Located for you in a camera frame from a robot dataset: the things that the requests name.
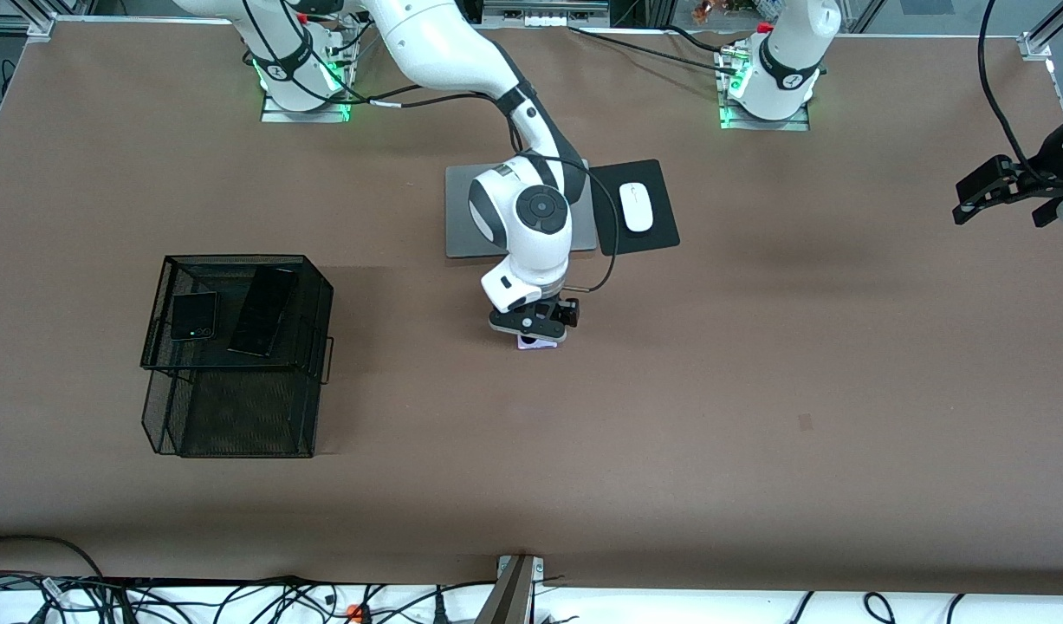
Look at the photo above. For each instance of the silver closed laptop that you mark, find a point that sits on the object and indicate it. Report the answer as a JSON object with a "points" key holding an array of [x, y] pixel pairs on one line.
{"points": [[457, 208]]}

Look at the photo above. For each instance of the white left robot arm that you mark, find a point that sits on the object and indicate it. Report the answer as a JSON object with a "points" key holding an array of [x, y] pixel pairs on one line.
{"points": [[787, 69]]}

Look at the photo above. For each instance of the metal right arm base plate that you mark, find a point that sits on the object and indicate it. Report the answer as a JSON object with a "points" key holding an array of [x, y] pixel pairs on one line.
{"points": [[275, 114]]}

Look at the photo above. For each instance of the white power strip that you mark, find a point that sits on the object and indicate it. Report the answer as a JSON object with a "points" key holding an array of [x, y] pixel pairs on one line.
{"points": [[544, 13]]}

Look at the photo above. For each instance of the black mesh two-tier tray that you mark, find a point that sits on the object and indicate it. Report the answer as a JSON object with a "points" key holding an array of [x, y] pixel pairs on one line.
{"points": [[236, 407]]}

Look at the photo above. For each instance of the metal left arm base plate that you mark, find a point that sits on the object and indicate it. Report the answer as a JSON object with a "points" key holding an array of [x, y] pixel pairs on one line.
{"points": [[735, 124]]}

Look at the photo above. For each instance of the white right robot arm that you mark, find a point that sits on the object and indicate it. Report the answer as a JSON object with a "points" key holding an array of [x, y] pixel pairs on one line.
{"points": [[531, 225]]}

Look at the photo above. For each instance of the aluminium frame bracket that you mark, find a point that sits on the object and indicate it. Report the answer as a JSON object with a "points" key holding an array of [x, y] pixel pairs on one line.
{"points": [[1035, 45], [50, 26]]}

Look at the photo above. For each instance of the black mouse pad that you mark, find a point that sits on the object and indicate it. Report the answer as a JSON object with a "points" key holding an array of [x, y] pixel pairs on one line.
{"points": [[661, 217]]}

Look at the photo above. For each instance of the lavender flip phone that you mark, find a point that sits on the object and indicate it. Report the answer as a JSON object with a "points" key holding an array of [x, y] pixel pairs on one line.
{"points": [[540, 343]]}

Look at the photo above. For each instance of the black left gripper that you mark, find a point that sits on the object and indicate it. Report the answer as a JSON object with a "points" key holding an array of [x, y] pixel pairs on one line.
{"points": [[1033, 179]]}

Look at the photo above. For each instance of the white computer mouse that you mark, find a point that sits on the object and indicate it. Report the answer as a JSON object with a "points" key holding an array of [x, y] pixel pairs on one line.
{"points": [[636, 208]]}

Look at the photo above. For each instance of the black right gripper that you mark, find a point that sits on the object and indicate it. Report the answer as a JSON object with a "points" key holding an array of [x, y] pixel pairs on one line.
{"points": [[565, 310]]}

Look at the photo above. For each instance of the grey metal camera pole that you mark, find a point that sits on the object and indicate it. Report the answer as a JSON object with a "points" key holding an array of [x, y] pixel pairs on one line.
{"points": [[509, 594]]}

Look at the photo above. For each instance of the long black smartphone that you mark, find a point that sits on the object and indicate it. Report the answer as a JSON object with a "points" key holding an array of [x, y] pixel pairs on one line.
{"points": [[262, 312]]}

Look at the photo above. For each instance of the small black flip phone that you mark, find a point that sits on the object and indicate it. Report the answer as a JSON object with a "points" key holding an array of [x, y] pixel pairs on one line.
{"points": [[191, 316]]}

